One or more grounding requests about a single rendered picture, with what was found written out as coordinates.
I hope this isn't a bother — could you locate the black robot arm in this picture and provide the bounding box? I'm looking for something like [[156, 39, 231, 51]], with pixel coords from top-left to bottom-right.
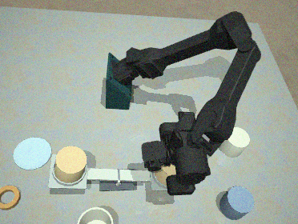
[[111, 11, 261, 185]]

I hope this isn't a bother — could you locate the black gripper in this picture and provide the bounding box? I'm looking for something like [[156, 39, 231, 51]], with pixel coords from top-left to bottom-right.
[[159, 122, 195, 196]]

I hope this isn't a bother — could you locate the tan ring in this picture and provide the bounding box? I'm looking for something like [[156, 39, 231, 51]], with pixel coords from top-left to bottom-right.
[[0, 186, 20, 210]]

